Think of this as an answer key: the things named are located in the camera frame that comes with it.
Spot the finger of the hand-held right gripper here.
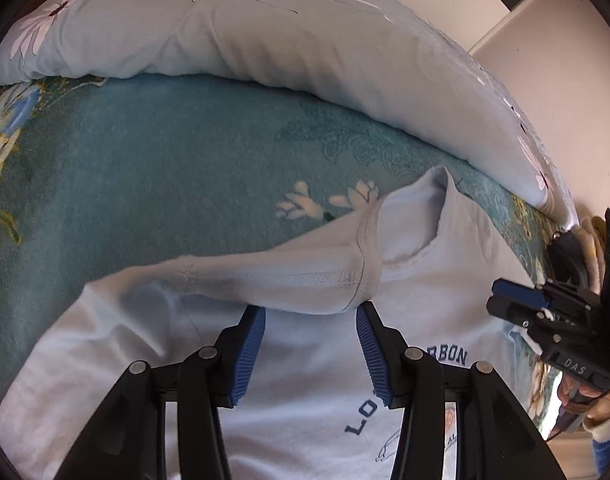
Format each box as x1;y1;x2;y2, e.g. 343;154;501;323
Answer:
486;294;547;331
491;278;552;311

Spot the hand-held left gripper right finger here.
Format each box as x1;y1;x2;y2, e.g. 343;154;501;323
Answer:
355;300;569;480

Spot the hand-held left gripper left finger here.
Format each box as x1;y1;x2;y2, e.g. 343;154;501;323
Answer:
55;304;267;480

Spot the light blue printed t-shirt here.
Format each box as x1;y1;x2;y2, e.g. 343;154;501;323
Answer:
0;164;561;480

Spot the person's right hand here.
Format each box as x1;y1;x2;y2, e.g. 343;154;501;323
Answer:
556;374;610;433

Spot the teal floral blanket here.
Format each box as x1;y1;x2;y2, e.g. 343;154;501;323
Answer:
0;72;566;431

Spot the light blue floral pillow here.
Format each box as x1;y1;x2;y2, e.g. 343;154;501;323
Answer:
0;0;581;228

